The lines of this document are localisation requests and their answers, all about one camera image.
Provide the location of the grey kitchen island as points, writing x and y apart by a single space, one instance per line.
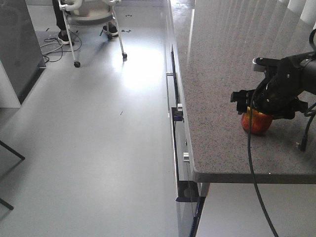
21 60

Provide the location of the white office chair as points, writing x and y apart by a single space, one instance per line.
87 11

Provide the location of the seated person in beige shirt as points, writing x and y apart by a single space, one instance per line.
62 35

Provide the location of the grey counter cabinets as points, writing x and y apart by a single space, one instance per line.
216 41

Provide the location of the red apple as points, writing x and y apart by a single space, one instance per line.
260 122

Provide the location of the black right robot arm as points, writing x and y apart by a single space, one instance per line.
309 73

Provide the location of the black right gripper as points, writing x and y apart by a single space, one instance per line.
277 94

